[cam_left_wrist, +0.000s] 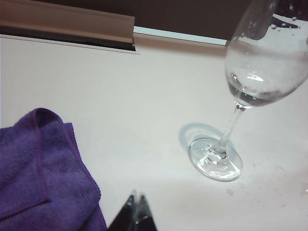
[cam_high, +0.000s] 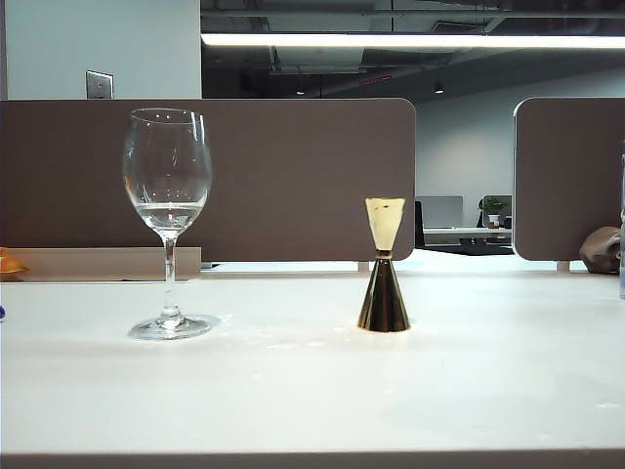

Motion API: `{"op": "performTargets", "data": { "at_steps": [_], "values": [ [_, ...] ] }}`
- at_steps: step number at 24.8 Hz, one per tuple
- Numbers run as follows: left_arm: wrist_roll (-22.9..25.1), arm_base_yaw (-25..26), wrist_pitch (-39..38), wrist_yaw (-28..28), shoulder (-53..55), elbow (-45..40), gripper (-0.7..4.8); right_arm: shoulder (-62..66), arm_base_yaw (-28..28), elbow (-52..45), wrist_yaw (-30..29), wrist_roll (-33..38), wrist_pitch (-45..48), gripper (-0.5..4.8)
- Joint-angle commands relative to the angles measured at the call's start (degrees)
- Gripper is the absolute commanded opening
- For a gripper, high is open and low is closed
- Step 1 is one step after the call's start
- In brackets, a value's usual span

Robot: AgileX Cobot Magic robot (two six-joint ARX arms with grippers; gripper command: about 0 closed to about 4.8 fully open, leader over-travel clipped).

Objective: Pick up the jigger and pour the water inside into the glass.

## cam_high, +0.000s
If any gold double-cone jigger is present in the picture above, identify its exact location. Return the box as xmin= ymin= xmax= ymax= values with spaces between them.
xmin=356 ymin=196 xmax=412 ymax=333

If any clear stemmed wine glass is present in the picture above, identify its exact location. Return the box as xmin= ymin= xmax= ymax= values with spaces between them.
xmin=121 ymin=107 xmax=214 ymax=342

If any wide brown desk partition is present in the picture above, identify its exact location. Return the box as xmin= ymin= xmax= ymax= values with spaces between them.
xmin=0 ymin=97 xmax=417 ymax=263

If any pale grey background divider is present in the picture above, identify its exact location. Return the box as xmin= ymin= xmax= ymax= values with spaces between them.
xmin=415 ymin=195 xmax=464 ymax=230

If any white background desk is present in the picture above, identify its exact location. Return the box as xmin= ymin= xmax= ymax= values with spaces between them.
xmin=422 ymin=226 xmax=514 ymax=246

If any small potted green plant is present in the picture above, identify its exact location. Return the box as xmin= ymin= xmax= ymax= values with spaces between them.
xmin=478 ymin=195 xmax=509 ymax=230

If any long white ceiling light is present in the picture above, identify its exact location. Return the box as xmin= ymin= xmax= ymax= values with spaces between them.
xmin=200 ymin=32 xmax=625 ymax=50

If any narrow brown desk partition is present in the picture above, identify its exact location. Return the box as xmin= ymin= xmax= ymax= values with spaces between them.
xmin=512 ymin=96 xmax=625 ymax=262

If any brown lumpy object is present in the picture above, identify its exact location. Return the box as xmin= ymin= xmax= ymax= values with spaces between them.
xmin=578 ymin=226 xmax=624 ymax=275

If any orange round object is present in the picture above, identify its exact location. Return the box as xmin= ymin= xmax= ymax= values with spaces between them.
xmin=0 ymin=247 xmax=29 ymax=281

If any grey window frame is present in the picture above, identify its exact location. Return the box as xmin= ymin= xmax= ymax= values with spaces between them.
xmin=0 ymin=246 xmax=203 ymax=283

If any grey metal wall plate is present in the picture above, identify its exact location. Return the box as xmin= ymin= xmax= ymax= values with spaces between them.
xmin=85 ymin=69 xmax=115 ymax=100

